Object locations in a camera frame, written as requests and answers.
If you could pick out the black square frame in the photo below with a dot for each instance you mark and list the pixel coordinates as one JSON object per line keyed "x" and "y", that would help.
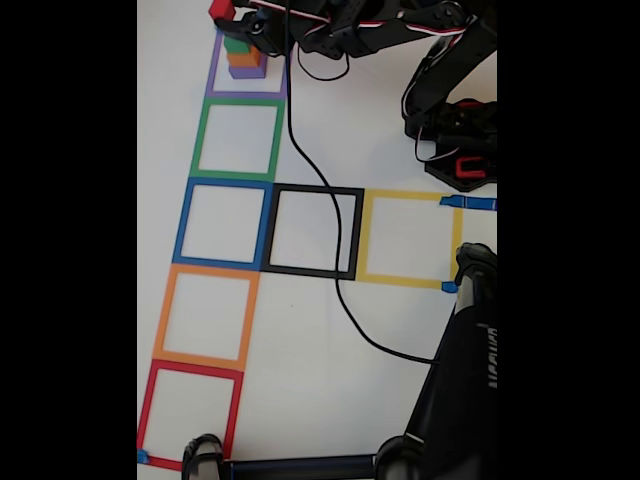
{"x": 290, "y": 270}

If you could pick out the black camera tripod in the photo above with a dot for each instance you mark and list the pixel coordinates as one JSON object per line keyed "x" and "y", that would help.
{"x": 450, "y": 400}

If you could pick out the large purple cube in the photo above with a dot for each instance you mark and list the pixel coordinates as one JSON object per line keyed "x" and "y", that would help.
{"x": 247, "y": 73}

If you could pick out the red table clamp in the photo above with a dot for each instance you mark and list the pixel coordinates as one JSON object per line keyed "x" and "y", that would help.
{"x": 470, "y": 172}

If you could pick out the green cube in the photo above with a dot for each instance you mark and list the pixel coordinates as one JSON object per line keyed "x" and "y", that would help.
{"x": 236, "y": 46}

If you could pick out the yellow square frame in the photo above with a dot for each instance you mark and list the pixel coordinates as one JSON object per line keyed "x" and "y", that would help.
{"x": 400, "y": 281}

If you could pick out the blue square frame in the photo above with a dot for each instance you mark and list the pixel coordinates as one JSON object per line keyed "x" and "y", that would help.
{"x": 215, "y": 262}

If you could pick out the blue tape strip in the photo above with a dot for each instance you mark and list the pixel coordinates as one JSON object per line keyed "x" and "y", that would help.
{"x": 475, "y": 203}
{"x": 449, "y": 287}
{"x": 142, "y": 456}

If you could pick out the orange square frame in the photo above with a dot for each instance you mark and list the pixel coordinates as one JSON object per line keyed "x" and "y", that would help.
{"x": 162, "y": 320}

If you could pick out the small red cube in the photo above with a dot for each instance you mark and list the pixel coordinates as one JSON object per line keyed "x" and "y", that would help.
{"x": 221, "y": 9}

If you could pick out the green square frame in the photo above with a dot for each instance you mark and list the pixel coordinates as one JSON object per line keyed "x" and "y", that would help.
{"x": 196, "y": 145}

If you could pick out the red square frame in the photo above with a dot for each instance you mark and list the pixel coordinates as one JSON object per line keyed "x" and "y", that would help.
{"x": 145, "y": 410}

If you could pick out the purple square frame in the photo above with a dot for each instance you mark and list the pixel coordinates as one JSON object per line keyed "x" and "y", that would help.
{"x": 211, "y": 75}

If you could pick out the orange cube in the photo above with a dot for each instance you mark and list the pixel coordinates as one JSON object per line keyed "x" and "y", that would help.
{"x": 244, "y": 60}

